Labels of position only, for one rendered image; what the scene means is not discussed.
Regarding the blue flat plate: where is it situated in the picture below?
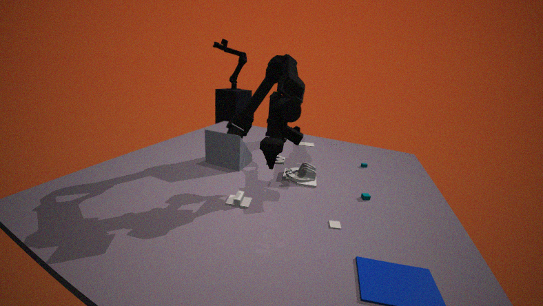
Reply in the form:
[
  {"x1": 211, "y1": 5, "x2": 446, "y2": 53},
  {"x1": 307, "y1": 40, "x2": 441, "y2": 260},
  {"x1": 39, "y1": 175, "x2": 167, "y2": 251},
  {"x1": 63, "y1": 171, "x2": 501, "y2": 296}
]
[{"x1": 356, "y1": 256, "x2": 446, "y2": 306}]

